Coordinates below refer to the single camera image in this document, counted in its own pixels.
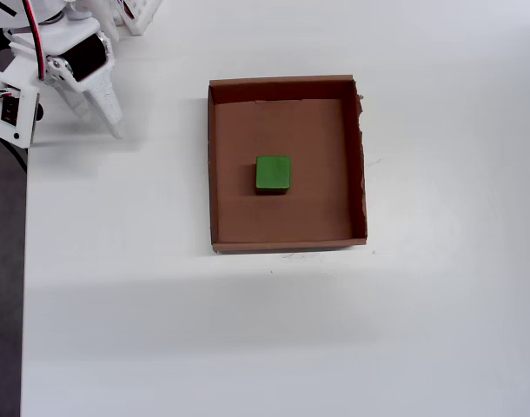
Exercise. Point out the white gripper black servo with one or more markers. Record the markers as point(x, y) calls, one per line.
point(88, 58)

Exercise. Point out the green cube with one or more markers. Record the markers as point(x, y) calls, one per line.
point(273, 174)

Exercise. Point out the brown cardboard box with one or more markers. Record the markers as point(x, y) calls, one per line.
point(313, 152)

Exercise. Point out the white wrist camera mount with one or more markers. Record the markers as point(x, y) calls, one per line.
point(13, 121)

